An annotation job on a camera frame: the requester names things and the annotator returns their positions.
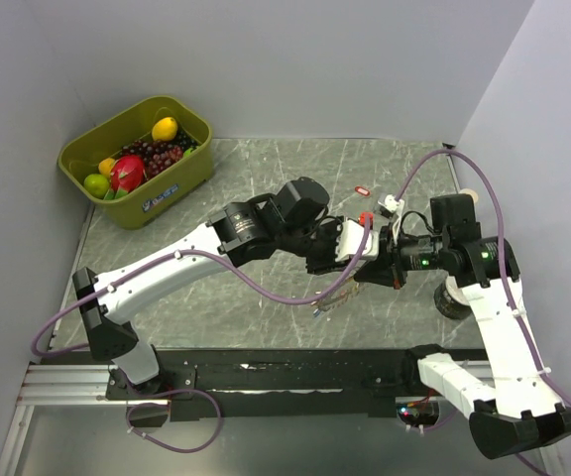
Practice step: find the soap pump bottle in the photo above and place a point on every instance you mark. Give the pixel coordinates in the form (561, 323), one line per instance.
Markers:
(471, 192)

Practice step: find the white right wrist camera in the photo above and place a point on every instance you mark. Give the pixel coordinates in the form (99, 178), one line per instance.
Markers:
(393, 209)

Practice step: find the dark red grape bunch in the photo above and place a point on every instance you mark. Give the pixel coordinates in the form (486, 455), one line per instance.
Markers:
(158, 156)

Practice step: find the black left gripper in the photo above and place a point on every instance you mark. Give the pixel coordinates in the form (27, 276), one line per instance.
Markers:
(328, 265)

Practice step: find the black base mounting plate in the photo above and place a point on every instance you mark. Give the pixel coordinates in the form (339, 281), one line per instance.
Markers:
(197, 383)

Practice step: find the red key tag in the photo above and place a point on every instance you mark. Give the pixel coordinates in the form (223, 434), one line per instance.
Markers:
(362, 191)

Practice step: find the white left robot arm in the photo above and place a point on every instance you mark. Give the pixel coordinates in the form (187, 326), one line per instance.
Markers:
(294, 220)

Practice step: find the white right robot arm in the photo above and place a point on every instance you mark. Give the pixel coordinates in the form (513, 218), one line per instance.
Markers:
(519, 411)

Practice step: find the olive green plastic bin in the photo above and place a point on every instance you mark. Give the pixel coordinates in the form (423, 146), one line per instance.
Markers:
(134, 210)

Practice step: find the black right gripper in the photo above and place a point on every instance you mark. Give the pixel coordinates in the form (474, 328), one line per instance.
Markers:
(388, 272)

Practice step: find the red dragon fruit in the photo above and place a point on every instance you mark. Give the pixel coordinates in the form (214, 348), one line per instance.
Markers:
(127, 174)

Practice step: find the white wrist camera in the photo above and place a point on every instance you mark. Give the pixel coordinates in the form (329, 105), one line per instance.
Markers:
(350, 239)
(393, 209)

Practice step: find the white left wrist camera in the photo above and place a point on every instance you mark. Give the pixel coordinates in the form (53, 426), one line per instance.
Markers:
(350, 239)

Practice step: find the yellow lemon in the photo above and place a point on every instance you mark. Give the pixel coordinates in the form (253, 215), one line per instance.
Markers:
(165, 129)

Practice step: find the aluminium rail frame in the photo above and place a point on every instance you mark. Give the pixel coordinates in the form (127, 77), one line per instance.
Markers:
(52, 423)

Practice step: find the small orange fruit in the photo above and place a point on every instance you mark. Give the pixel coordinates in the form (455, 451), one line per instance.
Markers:
(105, 166)

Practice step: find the black tape roll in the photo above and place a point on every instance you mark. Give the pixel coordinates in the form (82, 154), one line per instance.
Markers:
(450, 301)

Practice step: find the green lime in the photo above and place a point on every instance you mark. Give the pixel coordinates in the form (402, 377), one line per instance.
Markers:
(97, 185)

